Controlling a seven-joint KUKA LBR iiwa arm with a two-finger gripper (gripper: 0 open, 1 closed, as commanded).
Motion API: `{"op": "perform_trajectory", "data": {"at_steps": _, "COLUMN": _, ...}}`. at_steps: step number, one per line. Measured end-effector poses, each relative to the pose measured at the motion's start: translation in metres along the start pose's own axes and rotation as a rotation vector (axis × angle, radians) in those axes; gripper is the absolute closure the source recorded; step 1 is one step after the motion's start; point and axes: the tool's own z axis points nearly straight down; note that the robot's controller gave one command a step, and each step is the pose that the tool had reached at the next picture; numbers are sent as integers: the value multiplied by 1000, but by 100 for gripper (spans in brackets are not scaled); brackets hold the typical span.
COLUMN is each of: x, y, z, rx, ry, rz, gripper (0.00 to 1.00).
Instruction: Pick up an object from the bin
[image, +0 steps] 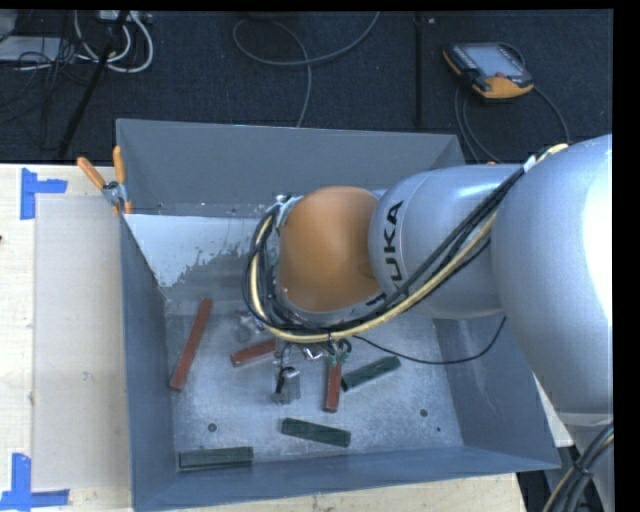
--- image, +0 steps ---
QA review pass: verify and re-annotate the dark green flat block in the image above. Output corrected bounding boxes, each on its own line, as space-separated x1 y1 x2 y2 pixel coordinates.
177 445 255 472
340 355 403 393
280 417 353 449

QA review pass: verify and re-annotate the pale flat board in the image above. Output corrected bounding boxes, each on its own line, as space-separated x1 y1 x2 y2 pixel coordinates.
30 193 134 494

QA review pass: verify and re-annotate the grey metal bin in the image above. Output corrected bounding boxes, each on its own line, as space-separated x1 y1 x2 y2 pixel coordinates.
115 118 562 512

